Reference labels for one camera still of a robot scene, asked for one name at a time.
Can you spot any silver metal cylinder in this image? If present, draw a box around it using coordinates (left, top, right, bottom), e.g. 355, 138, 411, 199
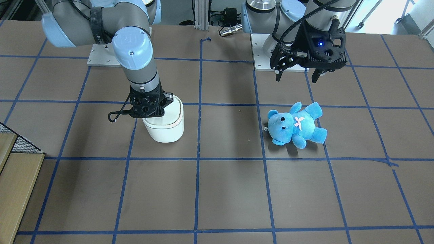
218, 24, 243, 37

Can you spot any black power adapter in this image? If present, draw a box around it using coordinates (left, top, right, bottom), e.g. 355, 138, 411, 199
222, 7, 238, 22

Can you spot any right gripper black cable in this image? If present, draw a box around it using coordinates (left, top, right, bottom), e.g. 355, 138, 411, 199
108, 91, 136, 123

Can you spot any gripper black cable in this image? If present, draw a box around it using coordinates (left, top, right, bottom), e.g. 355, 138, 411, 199
108, 91, 136, 123
279, 0, 339, 56

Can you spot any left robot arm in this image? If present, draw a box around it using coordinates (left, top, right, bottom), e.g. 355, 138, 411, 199
241, 0, 356, 83

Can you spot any white trash can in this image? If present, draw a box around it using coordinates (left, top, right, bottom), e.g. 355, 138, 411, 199
142, 95, 184, 143

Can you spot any aluminium frame post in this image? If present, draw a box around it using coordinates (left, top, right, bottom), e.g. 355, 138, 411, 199
192, 0, 210, 31

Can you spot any wooden box with grid cloth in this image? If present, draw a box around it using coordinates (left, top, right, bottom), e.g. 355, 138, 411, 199
0, 123, 45, 244

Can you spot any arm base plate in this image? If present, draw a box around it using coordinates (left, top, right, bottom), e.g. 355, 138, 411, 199
250, 33, 309, 72
87, 43, 121, 67

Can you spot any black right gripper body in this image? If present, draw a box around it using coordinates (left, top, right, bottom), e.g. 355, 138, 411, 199
129, 85, 167, 118

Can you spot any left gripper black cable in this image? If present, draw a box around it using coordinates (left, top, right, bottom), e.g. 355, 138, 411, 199
279, 0, 339, 56

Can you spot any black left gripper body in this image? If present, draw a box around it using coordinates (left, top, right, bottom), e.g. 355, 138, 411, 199
270, 20, 347, 72

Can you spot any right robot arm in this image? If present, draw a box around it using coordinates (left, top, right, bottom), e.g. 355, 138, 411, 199
41, 0, 174, 118

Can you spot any blue teddy bear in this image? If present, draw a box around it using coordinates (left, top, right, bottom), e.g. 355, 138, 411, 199
264, 102, 328, 149

